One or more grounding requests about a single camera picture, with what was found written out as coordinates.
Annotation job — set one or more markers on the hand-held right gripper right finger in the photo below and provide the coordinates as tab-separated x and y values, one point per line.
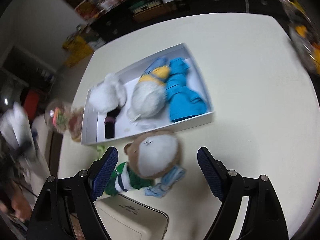
210	172

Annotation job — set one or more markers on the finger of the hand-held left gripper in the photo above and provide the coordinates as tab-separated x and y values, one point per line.
23	146

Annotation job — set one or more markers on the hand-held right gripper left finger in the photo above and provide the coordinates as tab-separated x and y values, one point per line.
105	172

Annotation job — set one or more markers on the light green cloth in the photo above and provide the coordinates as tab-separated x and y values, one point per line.
101	150

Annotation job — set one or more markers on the green yellow knit scarf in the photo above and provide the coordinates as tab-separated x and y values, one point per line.
135	182

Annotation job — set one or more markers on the white cardboard box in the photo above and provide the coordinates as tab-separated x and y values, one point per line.
192	122

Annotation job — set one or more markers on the brown plush bear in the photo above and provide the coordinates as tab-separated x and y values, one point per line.
155	155

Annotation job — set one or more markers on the white fluffy plush toy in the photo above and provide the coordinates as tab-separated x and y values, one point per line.
107	95

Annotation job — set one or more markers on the blue doll coat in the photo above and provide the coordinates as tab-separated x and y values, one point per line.
182	97

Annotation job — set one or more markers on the white plush with yellow scarf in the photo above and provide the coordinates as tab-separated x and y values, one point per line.
147	97

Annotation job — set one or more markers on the person's left hand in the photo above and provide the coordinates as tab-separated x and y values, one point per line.
20	205

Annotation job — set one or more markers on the white cushioned chair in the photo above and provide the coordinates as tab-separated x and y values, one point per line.
45	160

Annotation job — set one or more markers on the glass dome with rose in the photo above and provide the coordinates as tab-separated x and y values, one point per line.
60	120

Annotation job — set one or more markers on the red board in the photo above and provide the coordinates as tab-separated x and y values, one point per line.
32	101

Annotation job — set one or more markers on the yellow plastic crate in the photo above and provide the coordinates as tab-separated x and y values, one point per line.
73	61
84	52
73	43

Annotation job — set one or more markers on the red patterned poster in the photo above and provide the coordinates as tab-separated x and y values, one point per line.
83	8

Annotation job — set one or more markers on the glass bowl of snacks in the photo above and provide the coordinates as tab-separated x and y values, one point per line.
302	37

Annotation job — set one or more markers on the blue picture box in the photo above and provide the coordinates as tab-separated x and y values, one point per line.
103	2

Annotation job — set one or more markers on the brown flat box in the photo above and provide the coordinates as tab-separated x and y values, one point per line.
152	13

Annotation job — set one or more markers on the black long cabinet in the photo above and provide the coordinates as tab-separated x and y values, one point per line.
200	5

